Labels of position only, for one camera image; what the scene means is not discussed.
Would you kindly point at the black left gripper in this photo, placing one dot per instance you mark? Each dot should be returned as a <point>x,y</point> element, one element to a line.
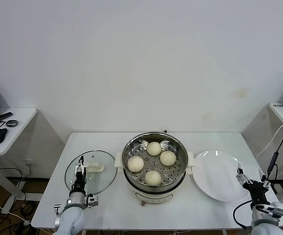
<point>79,183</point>

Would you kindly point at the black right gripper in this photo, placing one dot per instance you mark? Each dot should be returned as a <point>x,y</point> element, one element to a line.
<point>256,192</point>

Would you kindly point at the white steamed baozi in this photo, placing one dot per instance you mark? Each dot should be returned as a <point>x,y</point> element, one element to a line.
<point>135,164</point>
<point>153,178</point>
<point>154,148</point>
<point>168,157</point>

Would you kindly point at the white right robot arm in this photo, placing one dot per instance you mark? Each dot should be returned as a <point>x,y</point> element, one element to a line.
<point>266,227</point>

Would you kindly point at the perforated steel steamer basket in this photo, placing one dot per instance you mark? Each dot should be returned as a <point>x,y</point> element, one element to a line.
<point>178,169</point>

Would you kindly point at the white round plate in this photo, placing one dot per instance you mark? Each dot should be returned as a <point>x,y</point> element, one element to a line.
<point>217,176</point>

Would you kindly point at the white side table with laptop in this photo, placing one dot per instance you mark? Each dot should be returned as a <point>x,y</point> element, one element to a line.
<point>21,137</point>

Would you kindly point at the white printed label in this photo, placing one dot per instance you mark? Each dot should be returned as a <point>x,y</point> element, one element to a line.
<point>279,106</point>

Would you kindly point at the round dark grey puck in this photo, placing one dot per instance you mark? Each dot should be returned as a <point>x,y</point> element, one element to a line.
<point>11,123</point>

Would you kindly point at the black remote stick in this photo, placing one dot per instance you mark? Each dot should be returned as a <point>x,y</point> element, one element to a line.
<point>5,114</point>

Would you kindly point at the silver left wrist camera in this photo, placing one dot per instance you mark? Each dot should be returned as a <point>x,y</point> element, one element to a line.
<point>92,201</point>

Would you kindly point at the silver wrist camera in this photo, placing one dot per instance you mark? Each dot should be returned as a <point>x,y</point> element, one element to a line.
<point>92,201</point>
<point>279,209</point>

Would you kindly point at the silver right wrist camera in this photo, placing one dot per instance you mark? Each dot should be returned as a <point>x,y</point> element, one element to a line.
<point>279,209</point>

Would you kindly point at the white wall outlet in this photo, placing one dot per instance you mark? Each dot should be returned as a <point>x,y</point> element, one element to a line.
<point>30,162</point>

